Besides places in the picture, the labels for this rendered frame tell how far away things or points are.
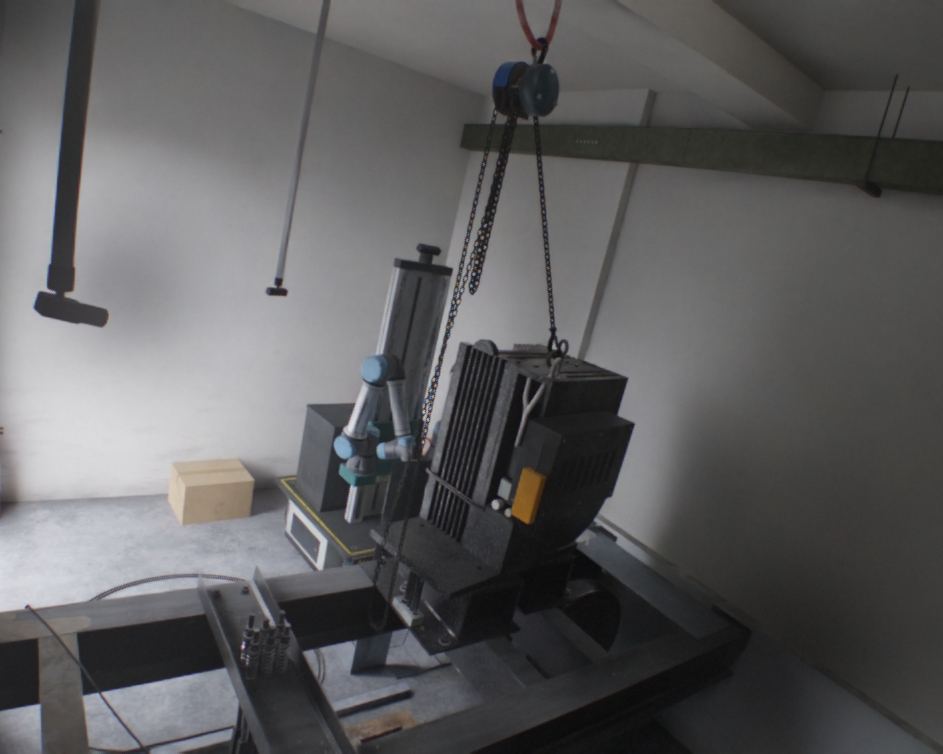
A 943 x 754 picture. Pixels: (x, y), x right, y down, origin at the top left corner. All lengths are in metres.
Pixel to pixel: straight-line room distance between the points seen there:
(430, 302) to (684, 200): 1.36
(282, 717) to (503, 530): 0.89
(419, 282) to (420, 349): 0.37
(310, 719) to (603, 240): 2.57
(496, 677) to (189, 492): 2.24
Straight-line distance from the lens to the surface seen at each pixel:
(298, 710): 1.90
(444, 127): 4.34
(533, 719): 2.07
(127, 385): 3.94
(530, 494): 1.90
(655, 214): 3.24
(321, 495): 3.50
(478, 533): 2.22
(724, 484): 2.92
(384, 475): 3.16
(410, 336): 3.24
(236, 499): 3.96
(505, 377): 2.06
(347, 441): 2.91
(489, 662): 2.28
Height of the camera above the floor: 2.02
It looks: 14 degrees down
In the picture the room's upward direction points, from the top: 13 degrees clockwise
